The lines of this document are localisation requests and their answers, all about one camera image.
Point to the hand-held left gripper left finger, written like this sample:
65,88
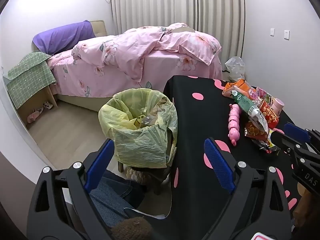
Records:
100,162

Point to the white plastic bag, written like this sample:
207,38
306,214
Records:
235,67

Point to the green checked cloth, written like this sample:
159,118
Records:
30,77

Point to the person's right forearm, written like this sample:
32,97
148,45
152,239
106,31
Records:
306,205

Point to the red snack packet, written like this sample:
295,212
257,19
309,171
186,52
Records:
271,116

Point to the beige pillow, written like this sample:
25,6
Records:
181,30

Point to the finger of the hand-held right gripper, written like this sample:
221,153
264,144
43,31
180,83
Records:
287,142
296,131

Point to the beige headboard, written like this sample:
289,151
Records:
100,28

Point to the orange-brown snack packet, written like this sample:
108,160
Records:
253,131

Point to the black tablecloth with pink dots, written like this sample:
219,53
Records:
200,120

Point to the wooden nightstand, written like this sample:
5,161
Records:
35,105

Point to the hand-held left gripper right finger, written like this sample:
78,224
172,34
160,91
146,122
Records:
220,165

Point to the beige knitted cushion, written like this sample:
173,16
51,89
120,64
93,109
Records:
140,175

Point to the orange snack packet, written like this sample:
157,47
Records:
241,87

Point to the bed with pink sheet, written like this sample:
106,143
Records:
160,67

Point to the purple pillow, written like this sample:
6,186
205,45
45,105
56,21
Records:
62,37

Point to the white wall switch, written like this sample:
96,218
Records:
272,31
286,35

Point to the pink caterpillar toy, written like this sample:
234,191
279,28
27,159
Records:
234,125

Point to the green and white snack packet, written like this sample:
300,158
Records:
247,105

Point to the person's leg in jeans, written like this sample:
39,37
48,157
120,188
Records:
112,195

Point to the pink and yellow snack packet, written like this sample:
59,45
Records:
260,93

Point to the pink floral duvet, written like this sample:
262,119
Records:
140,45

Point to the bin with yellow-green bag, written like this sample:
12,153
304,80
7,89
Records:
140,142

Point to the person's left forearm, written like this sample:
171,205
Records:
131,228

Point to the dark snack packet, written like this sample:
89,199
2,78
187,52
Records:
267,147

